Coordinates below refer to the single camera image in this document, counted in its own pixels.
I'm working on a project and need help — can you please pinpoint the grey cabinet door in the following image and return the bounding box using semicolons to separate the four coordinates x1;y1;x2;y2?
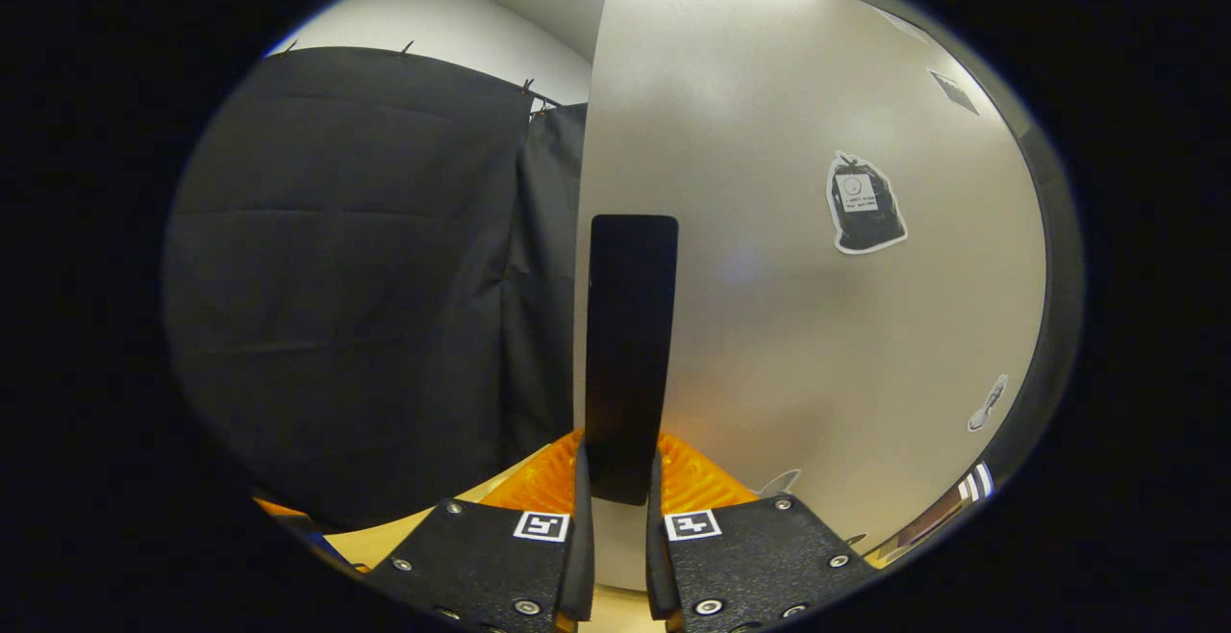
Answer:
572;0;1049;595

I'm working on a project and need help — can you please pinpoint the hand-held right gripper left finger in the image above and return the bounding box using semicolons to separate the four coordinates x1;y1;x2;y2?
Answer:
361;429;597;633

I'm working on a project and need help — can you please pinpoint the black cabinet door handle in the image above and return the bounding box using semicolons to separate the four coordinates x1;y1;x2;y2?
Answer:
584;214;680;507

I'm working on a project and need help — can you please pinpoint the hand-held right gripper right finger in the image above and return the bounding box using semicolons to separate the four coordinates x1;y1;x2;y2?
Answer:
644;431;878;633

